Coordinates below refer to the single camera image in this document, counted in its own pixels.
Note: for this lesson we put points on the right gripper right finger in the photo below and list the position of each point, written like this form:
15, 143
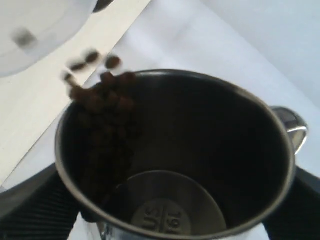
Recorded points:
298, 217

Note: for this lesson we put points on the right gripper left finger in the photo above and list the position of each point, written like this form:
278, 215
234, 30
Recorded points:
40, 208

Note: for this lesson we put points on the steel mug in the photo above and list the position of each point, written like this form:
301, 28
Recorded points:
200, 159

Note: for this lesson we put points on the clear plastic container with label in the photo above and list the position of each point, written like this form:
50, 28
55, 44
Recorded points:
32, 29

